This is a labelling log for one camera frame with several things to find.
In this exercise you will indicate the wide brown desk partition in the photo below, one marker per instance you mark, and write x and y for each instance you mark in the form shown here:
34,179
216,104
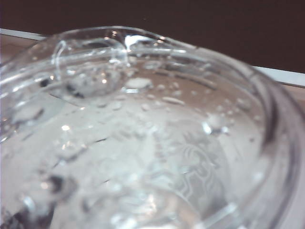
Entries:
214,23

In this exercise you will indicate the clear cup with white label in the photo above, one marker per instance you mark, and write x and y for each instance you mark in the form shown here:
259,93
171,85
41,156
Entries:
152,143

